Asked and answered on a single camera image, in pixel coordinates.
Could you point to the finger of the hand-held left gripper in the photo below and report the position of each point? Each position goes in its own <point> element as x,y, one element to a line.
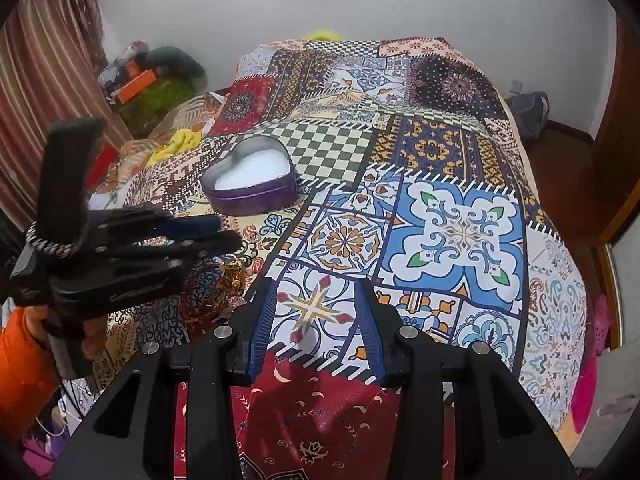
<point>200,222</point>
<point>210,246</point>

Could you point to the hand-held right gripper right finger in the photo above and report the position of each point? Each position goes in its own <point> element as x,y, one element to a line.
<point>372,342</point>

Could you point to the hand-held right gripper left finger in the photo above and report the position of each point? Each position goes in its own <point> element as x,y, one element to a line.
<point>262,332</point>

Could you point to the purple heart-shaped tin box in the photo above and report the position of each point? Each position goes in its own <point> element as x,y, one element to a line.
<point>250,170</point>

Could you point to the person's left forearm orange sleeve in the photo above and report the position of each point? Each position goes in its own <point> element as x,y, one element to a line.
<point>22,375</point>

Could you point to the person's left hand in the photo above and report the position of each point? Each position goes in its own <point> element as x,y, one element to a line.
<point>95,337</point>

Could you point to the yellow cloth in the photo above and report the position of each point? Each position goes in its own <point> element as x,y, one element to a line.
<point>177,142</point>

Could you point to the red box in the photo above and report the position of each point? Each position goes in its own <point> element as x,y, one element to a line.
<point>104,162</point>

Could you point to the bright green bag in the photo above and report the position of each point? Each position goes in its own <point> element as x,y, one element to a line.
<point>155,105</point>

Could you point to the colourful patchwork blanket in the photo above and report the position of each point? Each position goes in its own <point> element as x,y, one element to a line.
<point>440,220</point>

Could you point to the orange box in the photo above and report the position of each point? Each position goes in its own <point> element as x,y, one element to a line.
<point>135,85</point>

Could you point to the dark green bag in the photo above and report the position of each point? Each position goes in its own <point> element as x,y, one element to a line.
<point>177,62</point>

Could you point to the striped red curtain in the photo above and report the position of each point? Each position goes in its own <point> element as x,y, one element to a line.
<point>45,75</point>

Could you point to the pink fluffy cloth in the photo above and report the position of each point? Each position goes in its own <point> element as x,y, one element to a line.
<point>585,395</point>

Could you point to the yellow rounded object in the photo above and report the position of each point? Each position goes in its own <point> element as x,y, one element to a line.
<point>325,35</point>

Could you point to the pink slipper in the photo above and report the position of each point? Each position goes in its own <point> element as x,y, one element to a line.
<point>601,320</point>

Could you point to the grey backpack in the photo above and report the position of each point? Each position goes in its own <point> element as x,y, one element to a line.
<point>531,112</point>

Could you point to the wooden wardrobe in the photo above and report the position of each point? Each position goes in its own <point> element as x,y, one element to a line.
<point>620,135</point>

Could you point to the white wall socket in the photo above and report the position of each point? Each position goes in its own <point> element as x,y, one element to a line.
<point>515,86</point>

